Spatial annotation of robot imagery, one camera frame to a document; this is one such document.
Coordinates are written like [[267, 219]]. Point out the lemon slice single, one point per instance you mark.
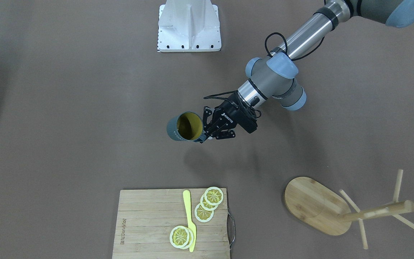
[[179, 236]]

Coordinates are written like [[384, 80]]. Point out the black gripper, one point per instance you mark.
[[228, 114]]

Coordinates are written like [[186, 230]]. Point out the yellow plastic knife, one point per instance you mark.
[[188, 211]]

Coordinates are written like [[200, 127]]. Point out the lemon slice under single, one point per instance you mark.
[[191, 239]]

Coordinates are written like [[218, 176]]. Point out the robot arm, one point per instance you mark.
[[275, 75]]

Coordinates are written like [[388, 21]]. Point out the wooden cup rack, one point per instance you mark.
[[332, 213]]

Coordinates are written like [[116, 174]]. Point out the white camera pillar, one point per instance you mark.
[[188, 26]]

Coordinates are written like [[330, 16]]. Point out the wooden cutting board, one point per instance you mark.
[[145, 219]]

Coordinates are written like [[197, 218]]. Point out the lemon slice middle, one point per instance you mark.
[[205, 205]]

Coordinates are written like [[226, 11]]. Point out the lemon slice far end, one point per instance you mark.
[[214, 196]]

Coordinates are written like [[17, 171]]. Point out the dark teal mug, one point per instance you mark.
[[187, 126]]

